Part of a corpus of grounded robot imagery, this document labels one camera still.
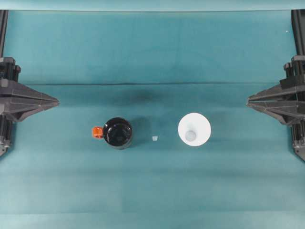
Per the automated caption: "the black frame bar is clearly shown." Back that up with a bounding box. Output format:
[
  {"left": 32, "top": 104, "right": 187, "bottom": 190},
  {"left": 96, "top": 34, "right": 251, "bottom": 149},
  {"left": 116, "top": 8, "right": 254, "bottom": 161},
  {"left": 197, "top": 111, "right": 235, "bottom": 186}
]
[
  {"left": 291, "top": 9, "right": 305, "bottom": 58},
  {"left": 0, "top": 9, "right": 9, "bottom": 59}
]

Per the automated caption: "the black cup holder red handle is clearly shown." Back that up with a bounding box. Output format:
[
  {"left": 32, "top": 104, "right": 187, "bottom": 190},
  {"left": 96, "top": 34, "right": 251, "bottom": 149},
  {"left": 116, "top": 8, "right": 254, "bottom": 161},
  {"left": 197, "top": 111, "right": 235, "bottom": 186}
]
[{"left": 91, "top": 116, "right": 133, "bottom": 151}]

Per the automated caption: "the white paper cup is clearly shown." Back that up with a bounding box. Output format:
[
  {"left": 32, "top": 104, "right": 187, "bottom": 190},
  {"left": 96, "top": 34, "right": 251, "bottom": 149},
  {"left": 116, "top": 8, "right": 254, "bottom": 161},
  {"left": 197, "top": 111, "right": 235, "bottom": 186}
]
[{"left": 178, "top": 112, "right": 212, "bottom": 148}]

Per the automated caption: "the blue-green table cloth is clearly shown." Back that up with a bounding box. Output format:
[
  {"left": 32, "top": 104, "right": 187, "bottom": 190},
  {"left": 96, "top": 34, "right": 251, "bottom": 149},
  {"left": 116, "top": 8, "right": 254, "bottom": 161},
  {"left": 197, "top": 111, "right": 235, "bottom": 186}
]
[{"left": 0, "top": 9, "right": 305, "bottom": 229}]

